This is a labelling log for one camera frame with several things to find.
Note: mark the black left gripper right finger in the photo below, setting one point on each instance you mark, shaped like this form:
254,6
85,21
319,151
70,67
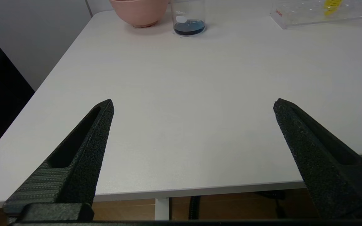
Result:
325,169

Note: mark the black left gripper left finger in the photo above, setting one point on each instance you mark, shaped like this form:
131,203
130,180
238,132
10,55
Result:
80,163

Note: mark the yellow pigment test tube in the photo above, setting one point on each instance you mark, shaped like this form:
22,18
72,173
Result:
331,6

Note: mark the clear glass beaker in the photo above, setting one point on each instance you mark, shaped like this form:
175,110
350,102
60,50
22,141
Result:
189,26

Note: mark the clear acrylic test tube rack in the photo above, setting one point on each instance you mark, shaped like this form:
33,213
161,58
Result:
309,12

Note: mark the pink bowl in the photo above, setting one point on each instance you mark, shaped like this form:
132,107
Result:
140,12

